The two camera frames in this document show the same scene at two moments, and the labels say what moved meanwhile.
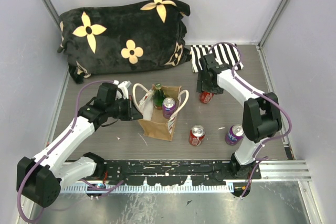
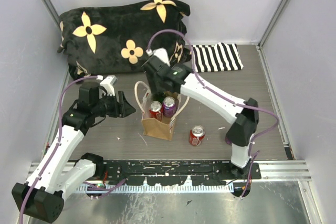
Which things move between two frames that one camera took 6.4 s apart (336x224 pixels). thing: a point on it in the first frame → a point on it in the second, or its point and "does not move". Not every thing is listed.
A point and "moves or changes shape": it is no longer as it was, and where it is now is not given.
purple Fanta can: [169, 106] does not move
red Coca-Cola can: [196, 135] does not move
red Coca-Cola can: [205, 97] moves or changes shape
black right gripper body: [203, 85] → [156, 85]
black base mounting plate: [205, 172] does not move
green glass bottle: [158, 96] does not move
